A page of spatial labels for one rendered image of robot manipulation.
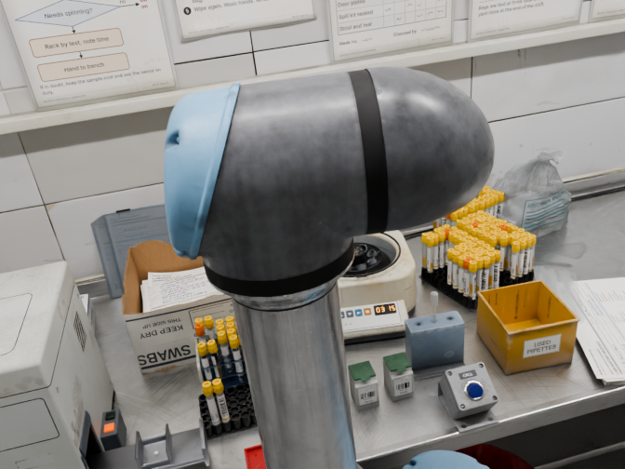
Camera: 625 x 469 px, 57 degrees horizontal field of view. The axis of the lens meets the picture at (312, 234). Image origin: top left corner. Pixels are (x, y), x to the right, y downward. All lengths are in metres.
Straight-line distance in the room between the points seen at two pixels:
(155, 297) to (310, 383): 0.90
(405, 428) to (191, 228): 0.72
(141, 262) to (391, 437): 0.71
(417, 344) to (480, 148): 0.70
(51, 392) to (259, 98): 0.60
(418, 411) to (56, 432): 0.57
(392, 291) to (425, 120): 0.84
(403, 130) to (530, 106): 1.26
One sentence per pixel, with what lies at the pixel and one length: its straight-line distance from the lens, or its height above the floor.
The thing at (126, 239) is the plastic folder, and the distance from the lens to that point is 1.44.
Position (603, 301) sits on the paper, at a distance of 1.33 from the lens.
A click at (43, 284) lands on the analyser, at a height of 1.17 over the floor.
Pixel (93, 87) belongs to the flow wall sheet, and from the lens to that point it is 1.33.
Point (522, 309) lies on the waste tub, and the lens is 1.23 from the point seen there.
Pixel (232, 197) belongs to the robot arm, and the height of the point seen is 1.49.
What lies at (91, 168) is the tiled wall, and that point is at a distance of 1.39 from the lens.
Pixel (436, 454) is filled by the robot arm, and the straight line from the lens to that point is 0.67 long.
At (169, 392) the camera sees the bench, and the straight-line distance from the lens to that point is 1.18.
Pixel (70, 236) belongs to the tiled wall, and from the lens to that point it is 1.46.
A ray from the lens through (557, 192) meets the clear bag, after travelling 1.58.
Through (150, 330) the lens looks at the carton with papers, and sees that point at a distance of 1.17.
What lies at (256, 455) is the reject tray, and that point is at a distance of 1.02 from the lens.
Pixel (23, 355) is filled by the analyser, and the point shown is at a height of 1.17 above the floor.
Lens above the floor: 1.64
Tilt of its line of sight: 29 degrees down
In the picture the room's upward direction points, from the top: 7 degrees counter-clockwise
